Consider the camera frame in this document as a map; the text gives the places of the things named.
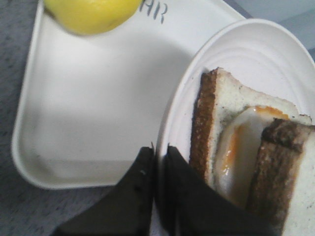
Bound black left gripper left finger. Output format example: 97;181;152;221
53;147;155;236

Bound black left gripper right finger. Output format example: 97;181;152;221
156;146;276;236

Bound white bread slice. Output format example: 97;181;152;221
246;118;315;236

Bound white rectangular tray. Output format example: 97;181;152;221
12;0;243;189

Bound fried egg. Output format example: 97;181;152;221
214;106;291;208

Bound yellow lemon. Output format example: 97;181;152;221
44;0;142;35

